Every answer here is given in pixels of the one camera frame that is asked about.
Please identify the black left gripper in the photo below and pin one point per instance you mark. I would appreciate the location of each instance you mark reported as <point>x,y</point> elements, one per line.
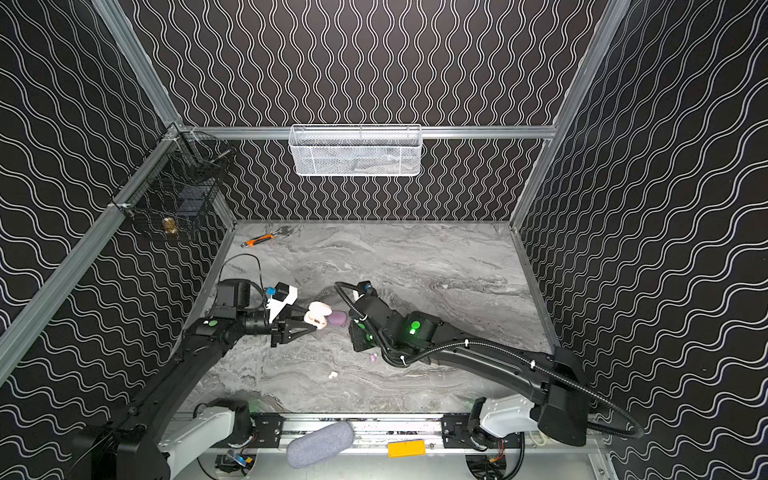
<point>279,327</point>

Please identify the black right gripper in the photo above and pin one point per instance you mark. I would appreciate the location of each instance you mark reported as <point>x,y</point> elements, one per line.
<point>357,335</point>

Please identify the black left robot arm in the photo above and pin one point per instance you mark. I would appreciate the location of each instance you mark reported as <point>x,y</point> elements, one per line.
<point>134,443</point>

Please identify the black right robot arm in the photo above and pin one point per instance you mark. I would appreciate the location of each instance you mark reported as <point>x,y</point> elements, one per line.
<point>551,394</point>

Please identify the grey fabric pouch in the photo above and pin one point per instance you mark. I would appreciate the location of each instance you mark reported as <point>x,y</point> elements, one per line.
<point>320,445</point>

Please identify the yellow block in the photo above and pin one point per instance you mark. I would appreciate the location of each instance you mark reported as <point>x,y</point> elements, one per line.
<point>404,449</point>

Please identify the brass fitting in basket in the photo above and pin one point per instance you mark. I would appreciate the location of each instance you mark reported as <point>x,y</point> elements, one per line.
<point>170,226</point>

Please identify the orange handled adjustable wrench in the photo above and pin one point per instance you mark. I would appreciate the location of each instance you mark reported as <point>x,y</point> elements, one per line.
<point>281,231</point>

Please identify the black wire wall basket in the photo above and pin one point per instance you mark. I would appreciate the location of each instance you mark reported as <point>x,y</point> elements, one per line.
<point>183,185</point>

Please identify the white mesh wall basket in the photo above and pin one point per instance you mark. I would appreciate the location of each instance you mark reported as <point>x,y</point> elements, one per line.
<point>356,150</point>

